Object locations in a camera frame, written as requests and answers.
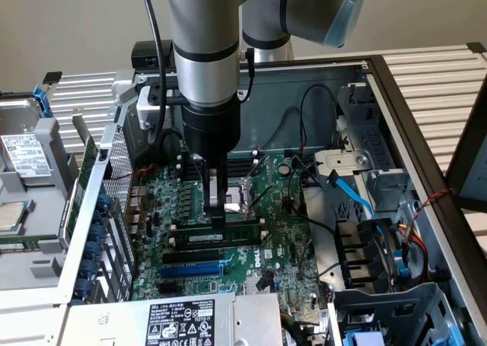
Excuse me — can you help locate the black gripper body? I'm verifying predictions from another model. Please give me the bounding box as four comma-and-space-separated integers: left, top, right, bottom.
180, 99, 244, 171

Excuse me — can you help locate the green RAM stick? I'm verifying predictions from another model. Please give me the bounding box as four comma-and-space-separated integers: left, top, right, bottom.
174, 226, 264, 245
0, 240, 43, 253

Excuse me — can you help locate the CPU socket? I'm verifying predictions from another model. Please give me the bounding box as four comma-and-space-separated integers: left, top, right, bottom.
197, 178, 259, 224

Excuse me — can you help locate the long black expansion slot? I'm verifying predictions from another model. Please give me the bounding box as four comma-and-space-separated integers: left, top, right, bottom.
162, 250, 221, 265

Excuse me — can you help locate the green motherboard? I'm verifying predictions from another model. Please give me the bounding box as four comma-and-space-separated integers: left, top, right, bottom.
131, 154, 324, 301

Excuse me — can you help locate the open PC case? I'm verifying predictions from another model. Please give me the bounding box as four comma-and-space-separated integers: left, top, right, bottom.
53, 55, 487, 346

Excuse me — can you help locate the blue expansion slot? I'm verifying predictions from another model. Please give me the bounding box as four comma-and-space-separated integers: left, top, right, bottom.
160, 265, 224, 280

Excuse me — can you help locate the silver chipset heat sink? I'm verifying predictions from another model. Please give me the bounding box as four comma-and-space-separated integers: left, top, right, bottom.
244, 276, 277, 294

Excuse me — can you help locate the black box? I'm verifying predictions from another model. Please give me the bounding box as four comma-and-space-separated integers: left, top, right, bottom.
131, 40, 176, 69

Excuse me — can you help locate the green graphics card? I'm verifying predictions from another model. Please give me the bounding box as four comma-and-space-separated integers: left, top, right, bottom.
60, 107, 100, 244

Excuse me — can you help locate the silver power supply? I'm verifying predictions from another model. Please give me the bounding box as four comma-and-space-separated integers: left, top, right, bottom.
67, 291, 283, 346

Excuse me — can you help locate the grey parts rack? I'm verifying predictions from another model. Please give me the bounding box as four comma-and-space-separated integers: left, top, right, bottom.
0, 117, 79, 292

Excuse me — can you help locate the silver metal disk bay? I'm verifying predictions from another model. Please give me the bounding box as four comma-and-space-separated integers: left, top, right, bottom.
314, 83, 418, 225

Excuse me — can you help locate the blue plastic disk carrier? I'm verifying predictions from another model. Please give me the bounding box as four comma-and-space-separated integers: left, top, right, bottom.
32, 85, 53, 119

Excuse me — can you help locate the silver hard disk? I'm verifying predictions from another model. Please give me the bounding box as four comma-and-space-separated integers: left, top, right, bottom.
0, 97, 55, 188

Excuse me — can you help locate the grey metal drive cage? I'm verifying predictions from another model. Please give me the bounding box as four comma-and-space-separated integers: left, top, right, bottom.
327, 282, 463, 346

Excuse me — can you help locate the silver CPU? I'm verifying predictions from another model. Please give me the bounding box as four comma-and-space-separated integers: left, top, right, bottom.
0, 199, 31, 236

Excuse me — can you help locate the dark leaning side panel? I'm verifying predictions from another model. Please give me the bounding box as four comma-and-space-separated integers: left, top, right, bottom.
444, 94, 487, 212

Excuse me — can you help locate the short black looped wire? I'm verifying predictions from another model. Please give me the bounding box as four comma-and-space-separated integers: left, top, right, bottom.
161, 129, 184, 160

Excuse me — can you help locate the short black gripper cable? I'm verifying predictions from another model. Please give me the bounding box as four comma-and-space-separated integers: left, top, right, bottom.
238, 47, 256, 103

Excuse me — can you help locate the thin black red wire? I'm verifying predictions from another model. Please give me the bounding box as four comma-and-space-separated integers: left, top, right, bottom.
256, 105, 307, 151

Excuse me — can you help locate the black wire plug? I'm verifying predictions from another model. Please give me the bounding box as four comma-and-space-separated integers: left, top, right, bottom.
255, 269, 275, 293

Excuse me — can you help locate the black camera cable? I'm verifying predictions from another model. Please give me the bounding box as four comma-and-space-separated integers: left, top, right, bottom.
138, 0, 170, 144

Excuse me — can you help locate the thin black fan wire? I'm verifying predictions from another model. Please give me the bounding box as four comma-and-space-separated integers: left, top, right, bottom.
285, 154, 339, 235

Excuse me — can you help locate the thick black power wire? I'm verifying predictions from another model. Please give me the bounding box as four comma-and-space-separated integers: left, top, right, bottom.
299, 84, 339, 149

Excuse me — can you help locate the blue disk wire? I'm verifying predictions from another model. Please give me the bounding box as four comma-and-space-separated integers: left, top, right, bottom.
326, 169, 380, 221

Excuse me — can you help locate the black yellow wire bundle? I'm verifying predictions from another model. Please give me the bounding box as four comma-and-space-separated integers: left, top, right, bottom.
279, 309, 332, 346

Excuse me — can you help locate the yellow red power wire bundle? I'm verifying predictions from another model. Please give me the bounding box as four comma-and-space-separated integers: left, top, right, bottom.
395, 224, 433, 282

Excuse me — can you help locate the twisted red black wire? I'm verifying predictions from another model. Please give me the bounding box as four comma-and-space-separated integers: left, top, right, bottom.
412, 187, 457, 225

